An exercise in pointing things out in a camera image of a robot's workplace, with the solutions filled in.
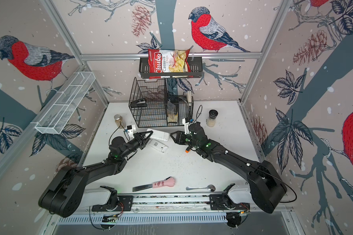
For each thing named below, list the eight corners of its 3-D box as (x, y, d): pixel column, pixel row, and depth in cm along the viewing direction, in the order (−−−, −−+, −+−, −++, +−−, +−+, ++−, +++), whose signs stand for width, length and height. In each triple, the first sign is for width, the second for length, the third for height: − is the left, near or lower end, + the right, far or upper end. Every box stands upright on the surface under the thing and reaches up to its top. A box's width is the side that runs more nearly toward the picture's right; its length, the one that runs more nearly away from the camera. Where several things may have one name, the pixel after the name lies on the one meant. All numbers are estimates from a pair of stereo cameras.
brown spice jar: (118, 129, 106) (112, 120, 97) (120, 124, 110) (114, 114, 101) (124, 129, 106) (119, 120, 97) (126, 124, 110) (121, 114, 101)
